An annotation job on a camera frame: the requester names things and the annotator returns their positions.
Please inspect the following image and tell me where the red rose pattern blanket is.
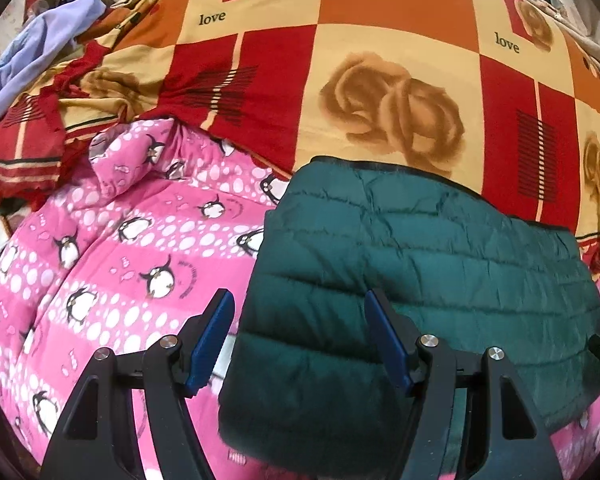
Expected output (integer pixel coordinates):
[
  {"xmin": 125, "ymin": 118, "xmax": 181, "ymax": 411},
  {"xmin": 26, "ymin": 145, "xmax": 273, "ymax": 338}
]
[{"xmin": 0, "ymin": 0, "xmax": 600, "ymax": 272}]

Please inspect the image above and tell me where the lavender cloth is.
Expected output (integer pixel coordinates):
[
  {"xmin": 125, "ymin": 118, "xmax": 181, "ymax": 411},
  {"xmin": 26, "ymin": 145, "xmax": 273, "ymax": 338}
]
[{"xmin": 0, "ymin": 0, "xmax": 106, "ymax": 119}]

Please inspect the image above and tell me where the dark green puffer jacket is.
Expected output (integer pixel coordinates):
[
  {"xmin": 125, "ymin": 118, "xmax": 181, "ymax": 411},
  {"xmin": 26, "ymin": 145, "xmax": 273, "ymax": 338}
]
[{"xmin": 219, "ymin": 157, "xmax": 600, "ymax": 478}]

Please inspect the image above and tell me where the pink penguin quilt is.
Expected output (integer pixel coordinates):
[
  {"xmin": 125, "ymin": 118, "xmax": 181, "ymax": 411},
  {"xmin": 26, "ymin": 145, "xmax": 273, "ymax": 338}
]
[{"xmin": 0, "ymin": 119, "xmax": 600, "ymax": 479}]

